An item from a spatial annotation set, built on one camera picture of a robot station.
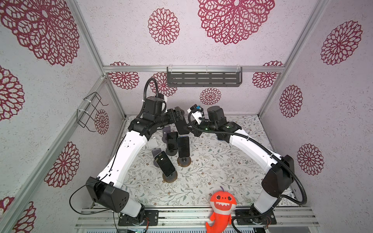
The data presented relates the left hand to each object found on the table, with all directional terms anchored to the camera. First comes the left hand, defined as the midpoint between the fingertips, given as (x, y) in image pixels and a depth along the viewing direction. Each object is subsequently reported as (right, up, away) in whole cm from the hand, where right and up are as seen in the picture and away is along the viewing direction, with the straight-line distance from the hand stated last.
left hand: (177, 115), depth 74 cm
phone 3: (-5, -15, +29) cm, 34 cm away
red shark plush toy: (+23, -43, -3) cm, 49 cm away
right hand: (+4, -5, +2) cm, 6 cm away
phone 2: (+3, -18, +13) cm, 22 cm away
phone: (-8, -27, +10) cm, 29 cm away
